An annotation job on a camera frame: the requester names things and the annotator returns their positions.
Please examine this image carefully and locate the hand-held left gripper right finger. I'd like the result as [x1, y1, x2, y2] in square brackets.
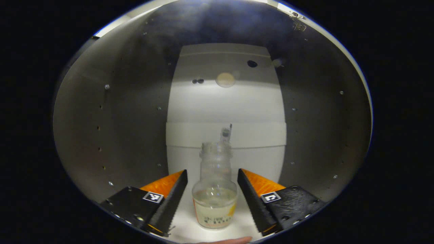
[237, 168, 327, 237]

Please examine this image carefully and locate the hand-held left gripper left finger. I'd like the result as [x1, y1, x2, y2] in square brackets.
[99, 169, 189, 237]

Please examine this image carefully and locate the clear glass bottle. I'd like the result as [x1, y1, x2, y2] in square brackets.
[192, 142, 238, 229]

